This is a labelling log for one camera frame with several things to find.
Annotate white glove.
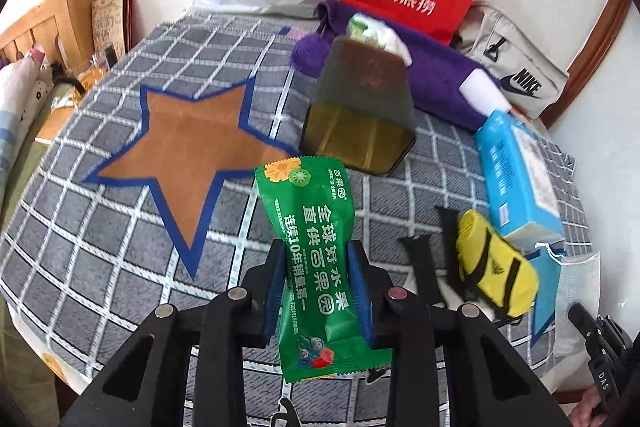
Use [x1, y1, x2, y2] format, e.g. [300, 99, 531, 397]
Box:
[375, 24, 413, 66]

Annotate white spotted plush pillow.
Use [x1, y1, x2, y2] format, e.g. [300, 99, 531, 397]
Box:
[0, 49, 51, 128]

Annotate purple towel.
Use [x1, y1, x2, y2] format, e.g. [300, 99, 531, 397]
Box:
[291, 0, 501, 132]

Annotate wooden bed headboard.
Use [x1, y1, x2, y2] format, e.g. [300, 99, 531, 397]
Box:
[0, 0, 93, 68]

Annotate brown wooden door frame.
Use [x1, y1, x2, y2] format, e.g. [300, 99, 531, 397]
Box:
[542, 0, 632, 130]

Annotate wooden nightstand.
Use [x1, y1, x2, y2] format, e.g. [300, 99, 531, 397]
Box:
[35, 57, 116, 142]

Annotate patterned hardcover book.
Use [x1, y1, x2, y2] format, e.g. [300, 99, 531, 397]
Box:
[91, 0, 135, 52]

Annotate grey checked star blanket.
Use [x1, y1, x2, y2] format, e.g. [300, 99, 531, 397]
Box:
[0, 13, 588, 427]

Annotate amber cup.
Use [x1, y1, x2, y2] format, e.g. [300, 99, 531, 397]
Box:
[77, 66, 108, 90]

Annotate green snack packet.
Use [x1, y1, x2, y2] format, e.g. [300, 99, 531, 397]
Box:
[254, 158, 396, 383]

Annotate grey waist bag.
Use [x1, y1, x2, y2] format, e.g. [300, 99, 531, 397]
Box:
[452, 2, 571, 120]

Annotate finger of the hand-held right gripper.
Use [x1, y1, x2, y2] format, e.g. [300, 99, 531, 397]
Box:
[567, 303, 606, 355]

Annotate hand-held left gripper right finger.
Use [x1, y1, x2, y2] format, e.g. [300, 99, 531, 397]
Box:
[347, 239, 571, 427]

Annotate blue tissue pack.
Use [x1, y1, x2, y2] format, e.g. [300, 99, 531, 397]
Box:
[474, 109, 566, 253]

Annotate white sponge block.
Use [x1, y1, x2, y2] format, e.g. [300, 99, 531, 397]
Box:
[457, 72, 513, 115]

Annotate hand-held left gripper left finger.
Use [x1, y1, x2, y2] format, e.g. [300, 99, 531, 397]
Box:
[60, 237, 288, 427]

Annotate yellow black fabric pouch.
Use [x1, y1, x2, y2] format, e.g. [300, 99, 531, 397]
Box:
[455, 208, 540, 319]

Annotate dark green tin box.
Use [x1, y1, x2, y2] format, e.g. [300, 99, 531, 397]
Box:
[299, 34, 417, 175]

